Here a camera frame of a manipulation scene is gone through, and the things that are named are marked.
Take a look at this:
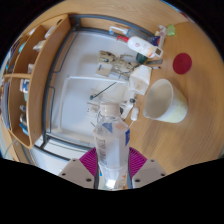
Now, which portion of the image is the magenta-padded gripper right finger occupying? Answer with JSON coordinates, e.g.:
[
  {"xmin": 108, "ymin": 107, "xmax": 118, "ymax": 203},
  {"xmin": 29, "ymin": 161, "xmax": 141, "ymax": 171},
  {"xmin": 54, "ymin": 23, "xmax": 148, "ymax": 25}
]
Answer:
[{"xmin": 126, "ymin": 147, "xmax": 168, "ymax": 190}]

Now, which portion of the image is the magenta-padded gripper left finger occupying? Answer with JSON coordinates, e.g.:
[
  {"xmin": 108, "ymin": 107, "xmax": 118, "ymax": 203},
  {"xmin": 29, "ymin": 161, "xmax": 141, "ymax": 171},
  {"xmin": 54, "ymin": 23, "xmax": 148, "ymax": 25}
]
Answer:
[{"xmin": 58, "ymin": 147, "xmax": 101, "ymax": 190}]

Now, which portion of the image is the clear plastic water bottle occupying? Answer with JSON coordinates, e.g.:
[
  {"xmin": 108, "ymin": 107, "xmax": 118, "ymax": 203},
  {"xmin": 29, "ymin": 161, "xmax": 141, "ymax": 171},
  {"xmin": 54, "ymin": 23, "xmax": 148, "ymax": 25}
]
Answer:
[{"xmin": 92, "ymin": 101, "xmax": 132, "ymax": 191}]

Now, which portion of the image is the small white mouse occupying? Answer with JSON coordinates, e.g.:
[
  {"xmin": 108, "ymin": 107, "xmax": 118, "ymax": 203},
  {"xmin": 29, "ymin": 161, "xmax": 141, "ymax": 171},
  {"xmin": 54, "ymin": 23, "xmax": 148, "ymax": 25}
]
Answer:
[{"xmin": 130, "ymin": 106, "xmax": 140, "ymax": 122}]

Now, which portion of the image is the cream ceramic mug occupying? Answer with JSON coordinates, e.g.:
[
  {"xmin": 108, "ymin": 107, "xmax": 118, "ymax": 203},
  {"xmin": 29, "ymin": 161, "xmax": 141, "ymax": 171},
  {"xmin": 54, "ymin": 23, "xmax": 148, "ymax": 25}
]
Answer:
[{"xmin": 143, "ymin": 78, "xmax": 189, "ymax": 124}]

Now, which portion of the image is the white paper bag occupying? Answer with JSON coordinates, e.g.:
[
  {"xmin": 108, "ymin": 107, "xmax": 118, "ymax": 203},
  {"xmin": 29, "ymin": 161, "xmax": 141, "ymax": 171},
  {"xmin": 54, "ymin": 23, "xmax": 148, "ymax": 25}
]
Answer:
[{"xmin": 128, "ymin": 64, "xmax": 153, "ymax": 96}]

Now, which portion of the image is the white desk lamp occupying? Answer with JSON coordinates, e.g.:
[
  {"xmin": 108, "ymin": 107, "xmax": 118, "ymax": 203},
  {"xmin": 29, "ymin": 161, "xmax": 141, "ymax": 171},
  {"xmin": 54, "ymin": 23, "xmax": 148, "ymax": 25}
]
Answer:
[{"xmin": 58, "ymin": 74, "xmax": 131, "ymax": 133}]

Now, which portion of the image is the wooden shelf unit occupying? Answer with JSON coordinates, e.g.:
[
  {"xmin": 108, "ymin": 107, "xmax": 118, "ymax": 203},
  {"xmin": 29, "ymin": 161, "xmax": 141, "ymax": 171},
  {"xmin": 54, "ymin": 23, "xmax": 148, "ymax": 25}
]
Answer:
[{"xmin": 0, "ymin": 13, "xmax": 73, "ymax": 150}]

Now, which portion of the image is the small wooden figure toy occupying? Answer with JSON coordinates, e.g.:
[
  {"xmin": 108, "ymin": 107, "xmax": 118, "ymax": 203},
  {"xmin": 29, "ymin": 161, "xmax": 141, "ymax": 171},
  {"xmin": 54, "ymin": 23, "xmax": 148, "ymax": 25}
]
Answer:
[{"xmin": 98, "ymin": 49, "xmax": 139, "ymax": 79}]

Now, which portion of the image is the flat round red coaster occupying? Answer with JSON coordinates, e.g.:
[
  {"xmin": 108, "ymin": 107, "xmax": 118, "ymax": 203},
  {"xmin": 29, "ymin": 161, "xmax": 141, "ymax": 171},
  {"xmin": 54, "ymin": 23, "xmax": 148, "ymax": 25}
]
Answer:
[{"xmin": 172, "ymin": 52, "xmax": 193, "ymax": 75}]

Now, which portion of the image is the white red-pump dispenser bottle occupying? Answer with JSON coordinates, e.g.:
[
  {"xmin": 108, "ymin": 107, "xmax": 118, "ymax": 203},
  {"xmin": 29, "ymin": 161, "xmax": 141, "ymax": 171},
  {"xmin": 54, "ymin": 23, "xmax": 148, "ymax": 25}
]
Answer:
[{"xmin": 116, "ymin": 34, "xmax": 164, "ymax": 59}]

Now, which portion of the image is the white pink packet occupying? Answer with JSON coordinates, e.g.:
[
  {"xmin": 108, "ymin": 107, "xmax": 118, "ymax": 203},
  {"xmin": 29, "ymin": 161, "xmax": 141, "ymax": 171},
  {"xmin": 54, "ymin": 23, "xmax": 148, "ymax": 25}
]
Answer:
[{"xmin": 156, "ymin": 24, "xmax": 168, "ymax": 48}]

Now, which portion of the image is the small green gel bottle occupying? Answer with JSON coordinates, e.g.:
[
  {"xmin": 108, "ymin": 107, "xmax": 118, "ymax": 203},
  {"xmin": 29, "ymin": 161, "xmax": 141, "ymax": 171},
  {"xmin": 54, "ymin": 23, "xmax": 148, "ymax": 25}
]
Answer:
[{"xmin": 166, "ymin": 23, "xmax": 177, "ymax": 37}]

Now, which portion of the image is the blue spray bottle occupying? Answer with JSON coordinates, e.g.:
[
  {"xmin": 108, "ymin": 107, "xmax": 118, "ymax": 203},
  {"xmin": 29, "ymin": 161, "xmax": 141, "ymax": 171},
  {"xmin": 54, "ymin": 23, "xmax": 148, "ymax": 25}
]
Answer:
[{"xmin": 108, "ymin": 25, "xmax": 138, "ymax": 38}]

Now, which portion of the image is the grey metal desk frame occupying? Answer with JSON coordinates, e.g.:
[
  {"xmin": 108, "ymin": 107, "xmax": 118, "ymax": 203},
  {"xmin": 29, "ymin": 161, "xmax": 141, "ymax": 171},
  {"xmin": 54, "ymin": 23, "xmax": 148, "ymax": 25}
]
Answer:
[{"xmin": 33, "ymin": 14, "xmax": 158, "ymax": 161}]

